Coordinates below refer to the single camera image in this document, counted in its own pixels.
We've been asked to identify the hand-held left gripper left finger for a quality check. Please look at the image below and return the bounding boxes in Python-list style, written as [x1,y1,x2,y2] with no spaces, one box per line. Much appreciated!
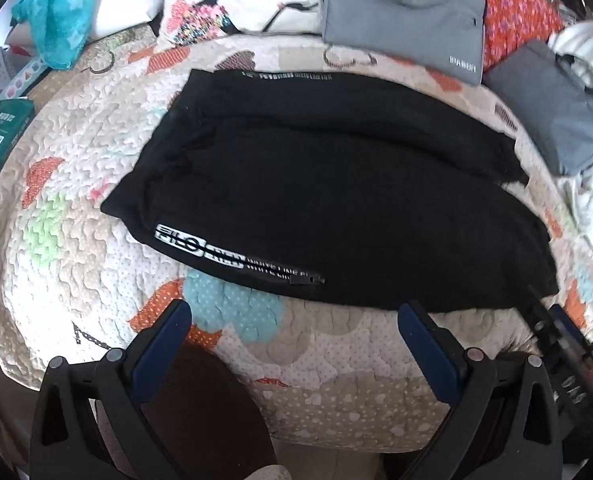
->
[29,299,193,480]

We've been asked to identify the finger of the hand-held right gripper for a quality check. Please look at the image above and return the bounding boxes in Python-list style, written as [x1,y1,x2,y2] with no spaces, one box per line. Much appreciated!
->
[525,285,593,363]

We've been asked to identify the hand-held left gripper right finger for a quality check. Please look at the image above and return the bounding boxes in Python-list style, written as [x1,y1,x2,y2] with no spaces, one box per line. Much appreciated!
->
[397,301,564,480]

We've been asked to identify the black pants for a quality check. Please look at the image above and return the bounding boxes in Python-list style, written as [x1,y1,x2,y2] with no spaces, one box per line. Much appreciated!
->
[100,67,559,313]

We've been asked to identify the heart print quilted bedspread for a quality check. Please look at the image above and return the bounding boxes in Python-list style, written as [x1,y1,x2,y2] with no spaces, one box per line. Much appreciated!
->
[0,30,593,463]

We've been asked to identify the grey cushion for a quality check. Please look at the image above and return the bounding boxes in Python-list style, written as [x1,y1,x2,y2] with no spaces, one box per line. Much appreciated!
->
[483,40,593,177]

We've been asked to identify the green box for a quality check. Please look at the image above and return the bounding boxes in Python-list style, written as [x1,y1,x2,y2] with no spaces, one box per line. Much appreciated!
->
[0,97,36,216]

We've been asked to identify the colourful shapes box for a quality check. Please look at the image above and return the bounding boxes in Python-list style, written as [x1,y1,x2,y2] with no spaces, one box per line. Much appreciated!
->
[0,55,52,102]

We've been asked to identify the grey laptop bag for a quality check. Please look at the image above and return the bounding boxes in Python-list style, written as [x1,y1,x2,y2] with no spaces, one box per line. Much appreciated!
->
[322,0,488,86]

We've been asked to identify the red floral blanket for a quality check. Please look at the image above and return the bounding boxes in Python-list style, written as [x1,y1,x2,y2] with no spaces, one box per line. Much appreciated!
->
[436,0,567,71]

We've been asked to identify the white cloth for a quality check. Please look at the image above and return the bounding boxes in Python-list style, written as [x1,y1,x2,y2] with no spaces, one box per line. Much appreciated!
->
[84,0,170,41]

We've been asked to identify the teal star print cloth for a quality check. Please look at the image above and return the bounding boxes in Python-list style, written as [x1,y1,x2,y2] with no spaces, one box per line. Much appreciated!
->
[12,0,110,70]

